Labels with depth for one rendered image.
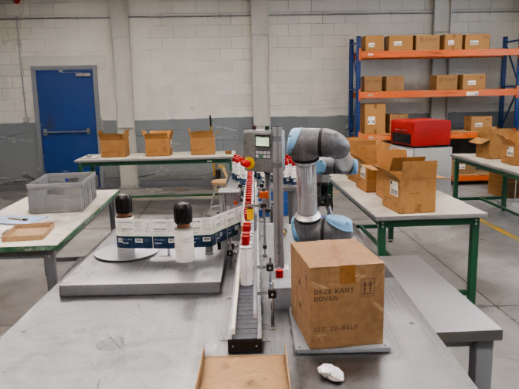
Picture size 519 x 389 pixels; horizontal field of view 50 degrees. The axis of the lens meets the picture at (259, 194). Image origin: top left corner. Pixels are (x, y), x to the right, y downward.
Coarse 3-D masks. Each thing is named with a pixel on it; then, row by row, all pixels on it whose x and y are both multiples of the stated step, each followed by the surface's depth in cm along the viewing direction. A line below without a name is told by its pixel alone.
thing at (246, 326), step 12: (240, 288) 224; (252, 288) 223; (240, 300) 210; (252, 300) 210; (240, 312) 199; (252, 312) 199; (240, 324) 189; (252, 324) 188; (240, 336) 180; (252, 336) 180
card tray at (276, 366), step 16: (208, 368) 169; (224, 368) 168; (240, 368) 168; (256, 368) 168; (272, 368) 168; (288, 368) 160; (208, 384) 159; (224, 384) 159; (240, 384) 159; (256, 384) 159; (272, 384) 158; (288, 384) 156
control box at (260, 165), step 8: (248, 136) 258; (272, 136) 251; (248, 144) 259; (272, 144) 252; (248, 152) 260; (272, 152) 252; (256, 160) 258; (264, 160) 255; (272, 160) 253; (248, 168) 261; (256, 168) 259; (264, 168) 256; (272, 168) 254
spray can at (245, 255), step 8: (248, 240) 223; (240, 248) 223; (248, 248) 222; (240, 256) 224; (248, 256) 223; (240, 264) 224; (248, 264) 223; (240, 272) 225; (248, 272) 224; (240, 280) 226; (248, 280) 224
